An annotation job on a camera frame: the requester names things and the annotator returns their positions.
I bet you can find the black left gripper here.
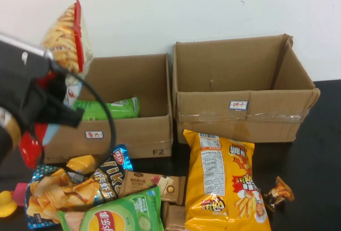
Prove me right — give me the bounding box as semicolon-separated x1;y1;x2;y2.
0;41;85;129

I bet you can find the green snack bag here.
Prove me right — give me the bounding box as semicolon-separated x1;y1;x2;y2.
72;97;141;121

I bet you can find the red white fries snack bag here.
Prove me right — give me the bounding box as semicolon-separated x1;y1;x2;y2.
19;0;94;169

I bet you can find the yellow crumpled snack packet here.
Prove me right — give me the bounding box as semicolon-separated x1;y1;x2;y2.
66;155;101;175

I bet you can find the large yellow fries snack bag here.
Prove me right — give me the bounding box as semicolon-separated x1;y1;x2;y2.
183;129;272;231

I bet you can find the cardboard box marked F2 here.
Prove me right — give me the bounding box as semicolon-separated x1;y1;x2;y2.
41;53;174;165

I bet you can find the black shrimp chips bag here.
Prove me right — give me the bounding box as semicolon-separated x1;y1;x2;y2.
92;144;133;205

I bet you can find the blue dotted ridged chips bag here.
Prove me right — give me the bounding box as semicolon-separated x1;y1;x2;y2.
25;163;101;229

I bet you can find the pink block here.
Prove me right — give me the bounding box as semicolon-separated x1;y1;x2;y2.
12;182;29;206

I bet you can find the yellow rubber duck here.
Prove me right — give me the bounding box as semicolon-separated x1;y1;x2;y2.
0;189;19;218

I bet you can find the brown biscuit package with print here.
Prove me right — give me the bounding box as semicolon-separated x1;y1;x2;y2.
118;170;186;205

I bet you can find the green Lays cucumber chips bag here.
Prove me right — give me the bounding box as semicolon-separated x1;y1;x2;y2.
57;186;165;231

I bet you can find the plain brown biscuit package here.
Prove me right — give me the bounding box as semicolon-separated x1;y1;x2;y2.
161;201;187;231

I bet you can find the cardboard box with taped front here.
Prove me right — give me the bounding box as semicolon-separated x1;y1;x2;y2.
172;33;321;144

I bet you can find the small orange brown candy wrapper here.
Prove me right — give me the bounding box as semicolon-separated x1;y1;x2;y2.
263;176;296;212

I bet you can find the thick black camera cable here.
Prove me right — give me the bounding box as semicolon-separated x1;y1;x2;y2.
49;61;117;168

